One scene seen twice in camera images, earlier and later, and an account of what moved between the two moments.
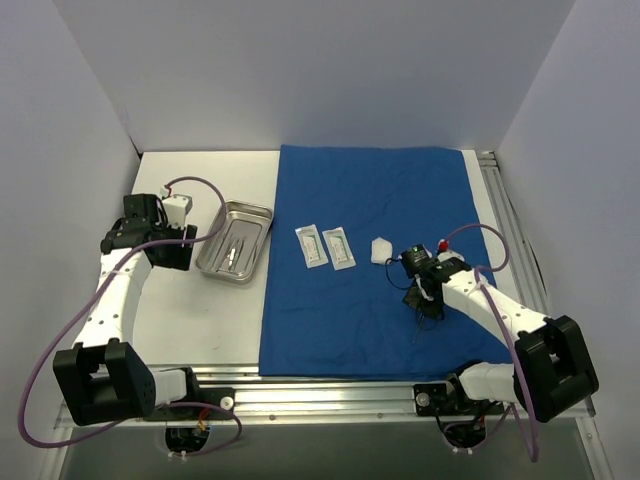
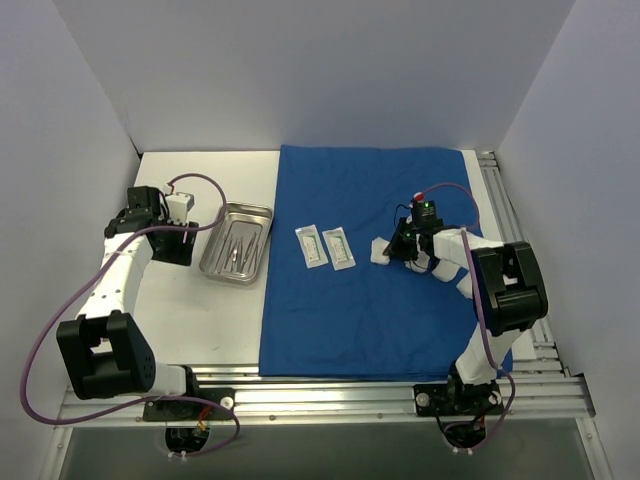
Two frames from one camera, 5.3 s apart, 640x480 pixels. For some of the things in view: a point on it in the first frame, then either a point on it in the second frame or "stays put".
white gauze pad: [381, 250] stays put
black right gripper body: [422, 297] -> [398, 244]
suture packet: [338, 248] stays put
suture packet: [311, 245] stays put
